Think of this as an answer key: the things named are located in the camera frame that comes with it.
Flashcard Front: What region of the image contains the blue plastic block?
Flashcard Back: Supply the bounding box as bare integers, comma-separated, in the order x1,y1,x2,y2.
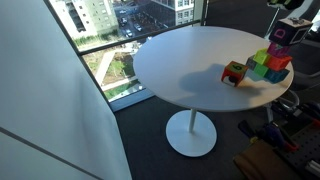
264,69,289,84

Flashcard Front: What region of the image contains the lime green plastic block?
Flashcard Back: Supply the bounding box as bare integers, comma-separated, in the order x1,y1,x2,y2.
253,48,270,65

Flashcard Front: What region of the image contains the white round table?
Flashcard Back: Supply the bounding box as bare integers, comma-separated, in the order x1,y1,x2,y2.
133,26,294,157

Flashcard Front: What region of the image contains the brown cardboard box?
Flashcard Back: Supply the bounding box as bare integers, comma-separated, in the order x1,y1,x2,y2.
233,140,302,180

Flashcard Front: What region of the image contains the orange plastic block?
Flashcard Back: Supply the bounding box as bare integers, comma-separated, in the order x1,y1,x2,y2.
266,55,292,71

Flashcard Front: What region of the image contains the magenta plastic block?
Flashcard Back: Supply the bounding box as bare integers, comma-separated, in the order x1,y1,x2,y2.
267,42,289,58

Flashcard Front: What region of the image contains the grey plastic block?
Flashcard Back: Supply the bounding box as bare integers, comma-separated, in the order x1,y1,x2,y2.
246,56,257,70

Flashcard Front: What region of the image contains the orange soft cube number nine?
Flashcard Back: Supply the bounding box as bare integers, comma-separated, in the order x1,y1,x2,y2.
221,61,248,87

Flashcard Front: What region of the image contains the white zebra soft cube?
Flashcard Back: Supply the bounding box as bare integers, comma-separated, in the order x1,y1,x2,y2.
267,0,304,10

